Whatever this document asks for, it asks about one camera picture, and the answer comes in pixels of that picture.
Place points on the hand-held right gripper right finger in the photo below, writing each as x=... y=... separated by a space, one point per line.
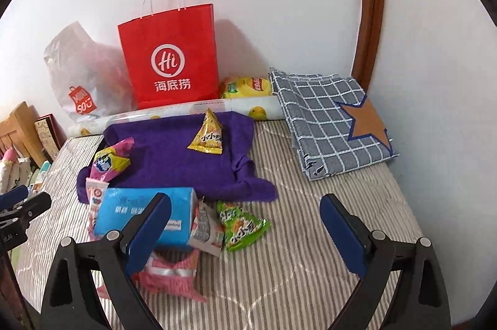
x=341 y=233

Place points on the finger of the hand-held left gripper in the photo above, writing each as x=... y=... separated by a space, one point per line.
x=35 y=207
x=13 y=196

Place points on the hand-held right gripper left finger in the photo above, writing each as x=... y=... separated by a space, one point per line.
x=152 y=231

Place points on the blue tissue pack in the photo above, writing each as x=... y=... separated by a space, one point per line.
x=124 y=209

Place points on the bright pink snack packet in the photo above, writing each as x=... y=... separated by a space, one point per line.
x=174 y=271

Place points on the pink white snack bar packet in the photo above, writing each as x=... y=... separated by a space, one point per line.
x=95 y=202

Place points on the pink yellow snack bag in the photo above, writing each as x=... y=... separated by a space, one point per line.
x=110 y=161

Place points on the green snack packet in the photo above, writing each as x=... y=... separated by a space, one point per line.
x=242 y=227

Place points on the yellow triangular snack packet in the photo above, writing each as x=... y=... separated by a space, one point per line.
x=207 y=138

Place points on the white printed cloth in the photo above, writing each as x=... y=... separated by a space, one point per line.
x=11 y=169

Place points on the striped bed mattress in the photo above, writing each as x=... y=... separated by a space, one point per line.
x=295 y=221

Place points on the light wooden headboard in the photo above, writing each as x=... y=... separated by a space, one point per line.
x=19 y=128

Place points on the red edged book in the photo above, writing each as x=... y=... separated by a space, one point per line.
x=48 y=136

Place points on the purple towel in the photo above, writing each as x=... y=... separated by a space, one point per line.
x=163 y=159

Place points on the grey plaid cloth with star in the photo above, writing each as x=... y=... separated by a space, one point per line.
x=330 y=120

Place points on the white plastic shopping bag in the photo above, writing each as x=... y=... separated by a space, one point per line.
x=89 y=77

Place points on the rolled fruit print mat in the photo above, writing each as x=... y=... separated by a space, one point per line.
x=240 y=108

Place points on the yellow chip bag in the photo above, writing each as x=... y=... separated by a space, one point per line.
x=244 y=87

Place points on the red paper bag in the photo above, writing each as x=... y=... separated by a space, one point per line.
x=171 y=58

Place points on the brown wooden door frame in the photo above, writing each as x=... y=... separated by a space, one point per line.
x=372 y=4

